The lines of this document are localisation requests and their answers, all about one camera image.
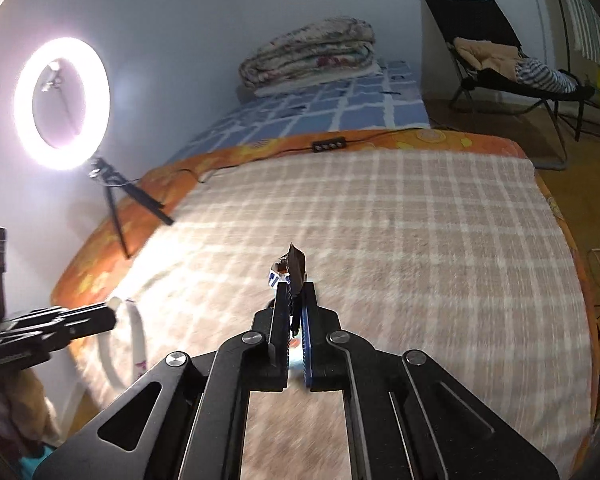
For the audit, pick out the white plastic bag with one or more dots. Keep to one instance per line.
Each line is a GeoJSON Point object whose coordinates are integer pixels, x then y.
{"type": "Point", "coordinates": [133, 345]}

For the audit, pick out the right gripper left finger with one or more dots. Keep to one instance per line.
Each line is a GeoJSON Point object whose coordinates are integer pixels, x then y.
{"type": "Point", "coordinates": [278, 334]}

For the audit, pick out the orange floral bed sheet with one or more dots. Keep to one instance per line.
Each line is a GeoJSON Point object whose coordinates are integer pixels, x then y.
{"type": "Point", "coordinates": [130, 219]}

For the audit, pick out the black folding chair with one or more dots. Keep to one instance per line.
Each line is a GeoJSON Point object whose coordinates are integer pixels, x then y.
{"type": "Point", "coordinates": [485, 20]}

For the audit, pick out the tan cloth on chair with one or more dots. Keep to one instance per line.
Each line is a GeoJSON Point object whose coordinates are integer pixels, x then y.
{"type": "Point", "coordinates": [485, 55]}

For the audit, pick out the white ring light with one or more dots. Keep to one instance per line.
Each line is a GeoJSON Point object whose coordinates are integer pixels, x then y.
{"type": "Point", "coordinates": [61, 104]}

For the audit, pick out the striped cloth on chair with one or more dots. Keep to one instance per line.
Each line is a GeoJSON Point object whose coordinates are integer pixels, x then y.
{"type": "Point", "coordinates": [535, 74]}

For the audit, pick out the brown candy bar wrapper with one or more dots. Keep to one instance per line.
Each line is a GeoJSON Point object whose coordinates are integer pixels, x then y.
{"type": "Point", "coordinates": [289, 269]}

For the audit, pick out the blue checked bed sheet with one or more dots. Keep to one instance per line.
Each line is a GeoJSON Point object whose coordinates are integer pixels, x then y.
{"type": "Point", "coordinates": [386, 99]}

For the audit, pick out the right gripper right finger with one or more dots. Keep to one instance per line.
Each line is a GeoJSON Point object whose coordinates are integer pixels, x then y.
{"type": "Point", "coordinates": [307, 302]}

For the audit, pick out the folded floral quilt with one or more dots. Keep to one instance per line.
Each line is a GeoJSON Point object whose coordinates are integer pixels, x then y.
{"type": "Point", "coordinates": [323, 51]}

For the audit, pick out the gloved left hand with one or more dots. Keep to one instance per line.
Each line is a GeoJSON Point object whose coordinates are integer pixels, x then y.
{"type": "Point", "coordinates": [28, 420]}

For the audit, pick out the striped towel on rack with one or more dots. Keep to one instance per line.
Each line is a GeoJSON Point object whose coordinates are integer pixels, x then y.
{"type": "Point", "coordinates": [585, 23]}

